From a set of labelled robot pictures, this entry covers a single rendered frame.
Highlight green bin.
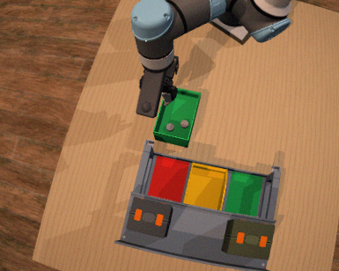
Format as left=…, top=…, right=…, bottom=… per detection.
left=153, top=88, right=201, bottom=148

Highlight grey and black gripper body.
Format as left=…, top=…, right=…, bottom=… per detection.
left=143, top=55, right=179, bottom=93

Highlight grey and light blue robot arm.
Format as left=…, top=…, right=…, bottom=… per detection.
left=131, top=0, right=291, bottom=118

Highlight grey metal shelf rack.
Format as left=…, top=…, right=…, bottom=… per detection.
left=115, top=139, right=282, bottom=271

